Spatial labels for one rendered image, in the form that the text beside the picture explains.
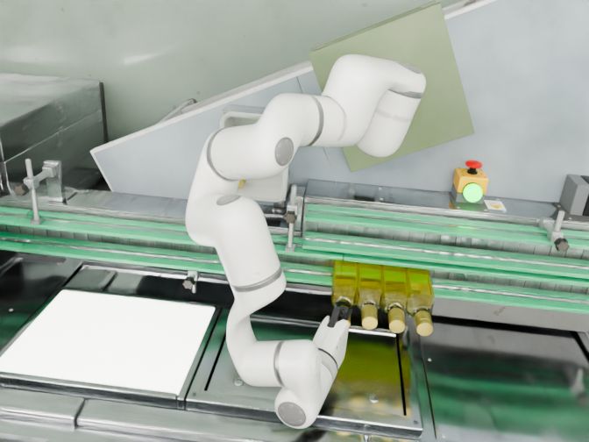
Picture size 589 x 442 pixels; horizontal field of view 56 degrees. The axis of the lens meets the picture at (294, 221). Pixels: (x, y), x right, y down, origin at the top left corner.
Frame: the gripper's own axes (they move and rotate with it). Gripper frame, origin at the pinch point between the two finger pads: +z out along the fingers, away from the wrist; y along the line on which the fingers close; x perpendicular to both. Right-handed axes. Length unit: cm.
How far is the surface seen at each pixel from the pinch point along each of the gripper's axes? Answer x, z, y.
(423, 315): -15.7, 7.7, 1.7
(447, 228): -16.2, 27.3, 13.8
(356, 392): -6.1, -5.1, -12.5
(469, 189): -19.0, 38.0, 20.3
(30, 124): 109, 31, 18
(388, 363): -10.4, 6.9, -12.5
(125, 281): 65, 14, -16
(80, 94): 117, 63, 20
